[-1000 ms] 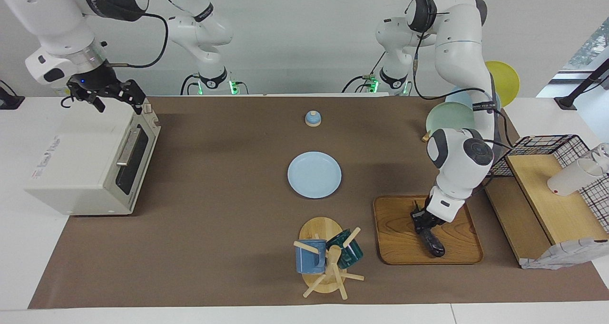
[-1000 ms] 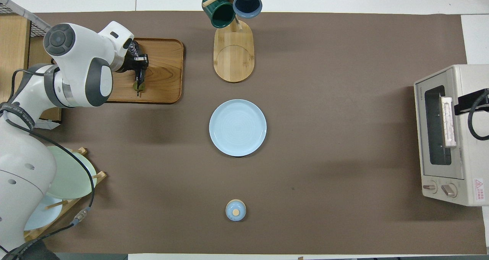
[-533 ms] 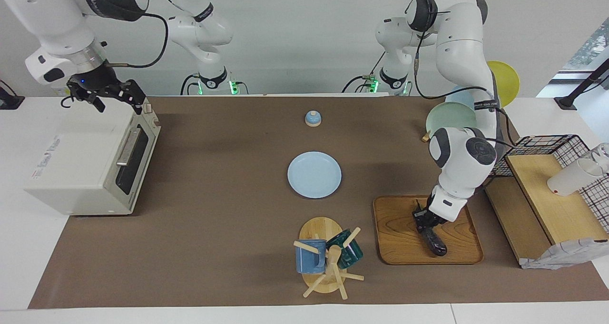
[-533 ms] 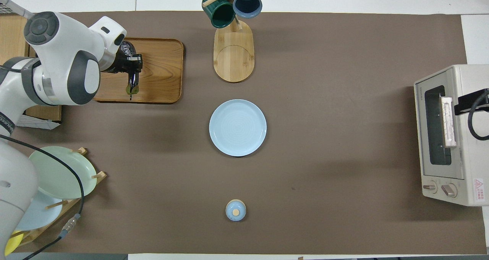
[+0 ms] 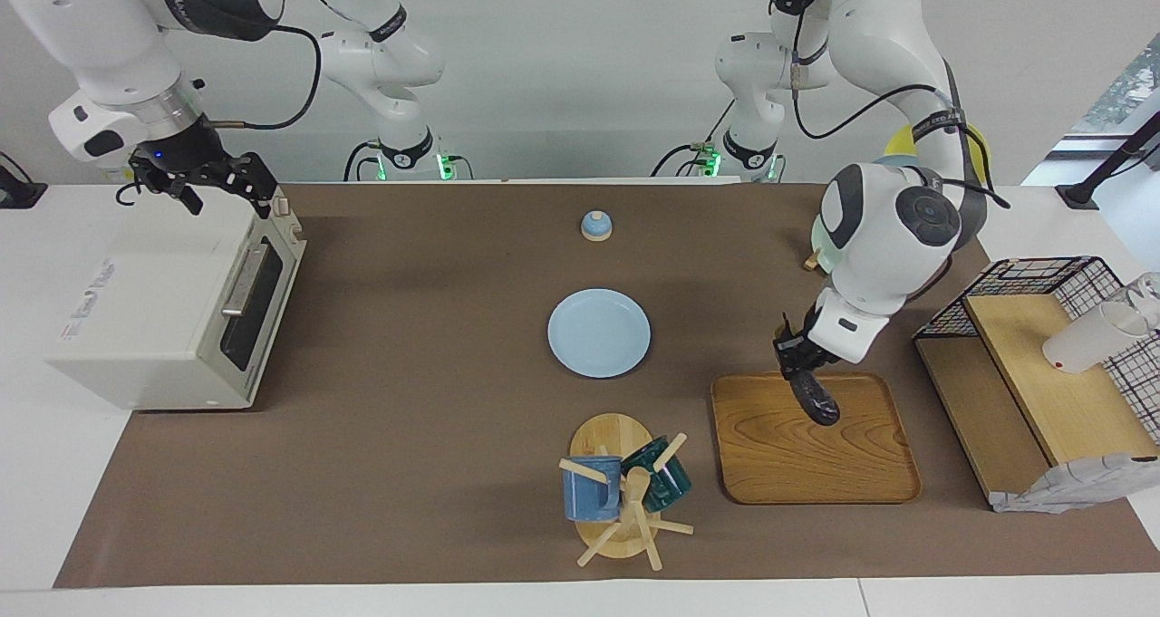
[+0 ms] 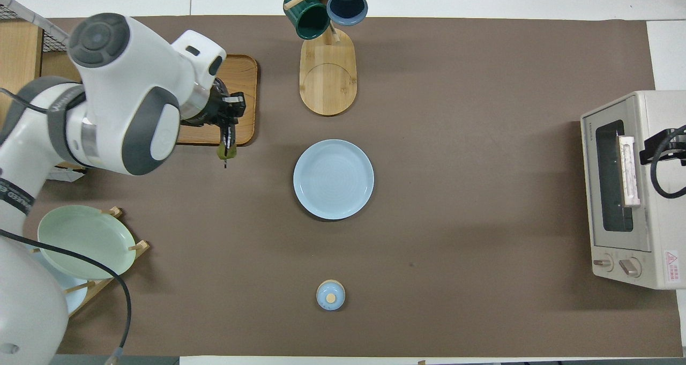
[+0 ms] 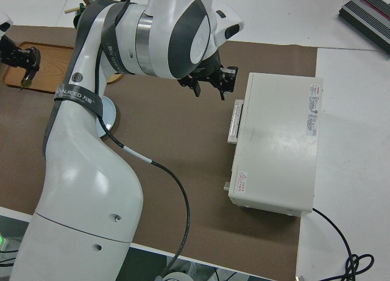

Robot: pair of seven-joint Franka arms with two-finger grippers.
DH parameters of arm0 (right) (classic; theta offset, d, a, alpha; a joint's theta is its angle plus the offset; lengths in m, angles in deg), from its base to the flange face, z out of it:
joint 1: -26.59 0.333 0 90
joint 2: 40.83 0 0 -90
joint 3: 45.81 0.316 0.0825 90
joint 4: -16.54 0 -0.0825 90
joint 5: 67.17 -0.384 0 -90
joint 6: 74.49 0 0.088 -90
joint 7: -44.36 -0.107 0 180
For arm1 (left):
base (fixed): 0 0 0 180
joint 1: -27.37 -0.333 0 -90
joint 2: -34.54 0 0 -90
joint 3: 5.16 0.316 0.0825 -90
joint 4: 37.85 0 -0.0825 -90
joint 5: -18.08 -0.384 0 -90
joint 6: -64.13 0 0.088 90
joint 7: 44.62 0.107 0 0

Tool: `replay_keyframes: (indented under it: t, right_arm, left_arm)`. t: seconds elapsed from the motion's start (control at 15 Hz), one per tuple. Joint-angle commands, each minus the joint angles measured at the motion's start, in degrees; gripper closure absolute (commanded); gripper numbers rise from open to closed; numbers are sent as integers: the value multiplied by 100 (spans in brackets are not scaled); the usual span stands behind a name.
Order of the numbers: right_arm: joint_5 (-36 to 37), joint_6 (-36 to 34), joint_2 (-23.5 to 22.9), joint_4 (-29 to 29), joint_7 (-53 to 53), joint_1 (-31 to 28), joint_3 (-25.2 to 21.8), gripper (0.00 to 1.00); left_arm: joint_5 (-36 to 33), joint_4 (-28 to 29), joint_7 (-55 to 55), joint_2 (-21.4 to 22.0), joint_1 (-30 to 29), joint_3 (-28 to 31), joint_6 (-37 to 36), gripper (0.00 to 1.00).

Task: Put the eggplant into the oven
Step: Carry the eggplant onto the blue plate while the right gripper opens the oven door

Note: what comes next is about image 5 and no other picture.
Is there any dark purple eggplant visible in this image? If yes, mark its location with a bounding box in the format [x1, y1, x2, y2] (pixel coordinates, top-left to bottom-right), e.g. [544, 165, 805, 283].
[788, 370, 842, 427]

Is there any oven glass door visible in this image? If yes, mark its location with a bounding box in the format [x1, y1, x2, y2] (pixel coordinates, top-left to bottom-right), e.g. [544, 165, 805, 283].
[210, 217, 307, 400]

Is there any light blue round plate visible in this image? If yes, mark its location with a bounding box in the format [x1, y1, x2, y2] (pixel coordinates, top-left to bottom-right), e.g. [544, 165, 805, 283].
[546, 289, 653, 380]

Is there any cream toaster oven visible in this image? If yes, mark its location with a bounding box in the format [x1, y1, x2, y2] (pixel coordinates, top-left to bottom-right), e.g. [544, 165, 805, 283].
[45, 185, 307, 412]

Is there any wooden serving tray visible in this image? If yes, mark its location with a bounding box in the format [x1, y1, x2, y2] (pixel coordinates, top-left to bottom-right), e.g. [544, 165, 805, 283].
[710, 371, 923, 506]

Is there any pale green plate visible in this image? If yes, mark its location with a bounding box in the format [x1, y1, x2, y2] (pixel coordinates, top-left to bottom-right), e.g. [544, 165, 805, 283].
[809, 212, 846, 275]

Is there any dark green mug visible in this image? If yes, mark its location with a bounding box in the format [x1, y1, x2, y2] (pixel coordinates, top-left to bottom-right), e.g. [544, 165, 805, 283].
[621, 436, 693, 514]

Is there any wooden mug tree stand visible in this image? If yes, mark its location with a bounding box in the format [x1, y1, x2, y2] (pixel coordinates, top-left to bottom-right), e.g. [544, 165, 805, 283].
[557, 413, 696, 572]

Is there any blue mug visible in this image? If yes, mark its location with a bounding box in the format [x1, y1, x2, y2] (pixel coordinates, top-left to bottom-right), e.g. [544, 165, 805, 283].
[562, 456, 624, 523]

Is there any white cup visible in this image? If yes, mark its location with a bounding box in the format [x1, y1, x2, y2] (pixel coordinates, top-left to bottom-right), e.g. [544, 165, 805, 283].
[1041, 301, 1139, 376]

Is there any yellow plate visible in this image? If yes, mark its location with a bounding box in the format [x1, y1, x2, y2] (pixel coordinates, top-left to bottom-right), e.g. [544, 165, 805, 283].
[884, 122, 991, 185]

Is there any grey white patterned cloth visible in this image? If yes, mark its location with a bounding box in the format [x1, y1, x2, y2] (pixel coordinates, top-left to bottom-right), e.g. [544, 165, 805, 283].
[989, 452, 1160, 516]

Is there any clear glass cup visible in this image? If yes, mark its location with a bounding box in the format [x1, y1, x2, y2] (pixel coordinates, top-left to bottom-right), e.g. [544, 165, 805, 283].
[1122, 272, 1160, 330]

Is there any brown table mat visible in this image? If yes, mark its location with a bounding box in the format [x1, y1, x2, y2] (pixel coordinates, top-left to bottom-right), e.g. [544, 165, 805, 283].
[54, 182, 1160, 590]

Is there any black right base cable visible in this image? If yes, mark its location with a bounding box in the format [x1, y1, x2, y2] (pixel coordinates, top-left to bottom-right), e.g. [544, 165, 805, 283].
[342, 140, 383, 184]

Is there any black base cable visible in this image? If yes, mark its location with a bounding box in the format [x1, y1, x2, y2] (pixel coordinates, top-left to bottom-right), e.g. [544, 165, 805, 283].
[342, 140, 383, 184]
[651, 99, 737, 180]

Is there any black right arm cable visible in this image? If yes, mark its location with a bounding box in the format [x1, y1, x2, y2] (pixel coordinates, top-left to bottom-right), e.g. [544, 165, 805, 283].
[201, 21, 324, 134]

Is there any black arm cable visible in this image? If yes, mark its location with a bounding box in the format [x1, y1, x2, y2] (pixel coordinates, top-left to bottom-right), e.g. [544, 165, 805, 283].
[790, 14, 1012, 212]
[201, 21, 324, 134]

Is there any black clamp mount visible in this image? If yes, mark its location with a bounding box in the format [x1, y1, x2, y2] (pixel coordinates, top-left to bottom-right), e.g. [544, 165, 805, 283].
[0, 151, 49, 211]

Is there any wooden shelf with wire basket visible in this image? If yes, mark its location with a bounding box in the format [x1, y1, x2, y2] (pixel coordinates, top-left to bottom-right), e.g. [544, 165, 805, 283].
[913, 255, 1160, 515]

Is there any black left base cable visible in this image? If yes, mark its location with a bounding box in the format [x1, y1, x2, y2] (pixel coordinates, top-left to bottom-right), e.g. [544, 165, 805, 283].
[651, 99, 737, 180]

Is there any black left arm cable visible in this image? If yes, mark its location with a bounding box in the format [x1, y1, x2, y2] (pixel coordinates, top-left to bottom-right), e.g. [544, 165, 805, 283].
[790, 14, 1012, 212]

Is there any black camera stand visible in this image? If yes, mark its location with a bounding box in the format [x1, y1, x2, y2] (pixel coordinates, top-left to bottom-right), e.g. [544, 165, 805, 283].
[1055, 108, 1160, 212]

